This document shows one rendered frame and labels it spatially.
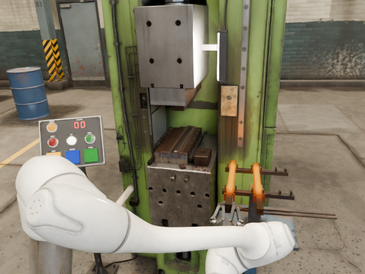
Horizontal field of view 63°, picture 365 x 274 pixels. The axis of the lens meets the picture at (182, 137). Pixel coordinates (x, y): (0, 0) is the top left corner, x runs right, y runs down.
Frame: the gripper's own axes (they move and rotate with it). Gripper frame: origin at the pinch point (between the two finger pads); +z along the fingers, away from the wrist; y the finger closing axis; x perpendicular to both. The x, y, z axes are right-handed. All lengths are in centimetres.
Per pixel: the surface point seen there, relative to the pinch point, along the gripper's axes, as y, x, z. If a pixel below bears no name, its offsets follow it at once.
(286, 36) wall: 86, 18, 641
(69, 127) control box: -92, 17, 33
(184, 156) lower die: -28, -1, 43
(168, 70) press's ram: -35, 47, 43
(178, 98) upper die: -30, 33, 43
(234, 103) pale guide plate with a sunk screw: -1, 28, 53
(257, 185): 11.9, 1.1, 13.8
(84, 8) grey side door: -393, 94, 614
